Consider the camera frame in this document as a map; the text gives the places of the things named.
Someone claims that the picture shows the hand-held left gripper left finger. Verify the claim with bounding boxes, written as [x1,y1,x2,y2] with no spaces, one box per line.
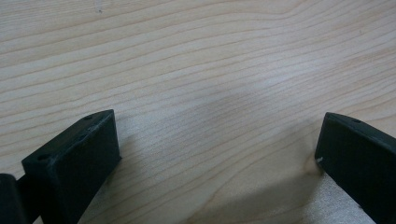
[21,108,122,224]

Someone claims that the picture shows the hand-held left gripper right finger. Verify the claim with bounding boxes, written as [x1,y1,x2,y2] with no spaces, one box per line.
[314,111,396,224]

